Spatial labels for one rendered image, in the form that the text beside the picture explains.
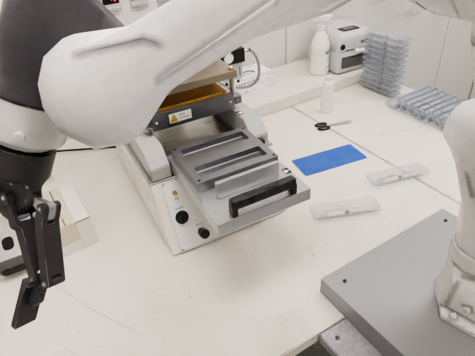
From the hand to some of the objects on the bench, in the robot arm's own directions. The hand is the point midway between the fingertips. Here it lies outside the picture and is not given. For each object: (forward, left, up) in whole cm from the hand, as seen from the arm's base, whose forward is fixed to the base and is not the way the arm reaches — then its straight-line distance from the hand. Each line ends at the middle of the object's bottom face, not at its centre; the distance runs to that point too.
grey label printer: (+86, -146, -28) cm, 172 cm away
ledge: (+88, -115, -32) cm, 149 cm away
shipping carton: (+52, -11, -32) cm, 63 cm away
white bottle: (+61, -115, -33) cm, 134 cm away
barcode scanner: (+53, +2, -32) cm, 62 cm away
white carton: (+91, -96, -27) cm, 135 cm away
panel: (+24, -48, -34) cm, 63 cm away
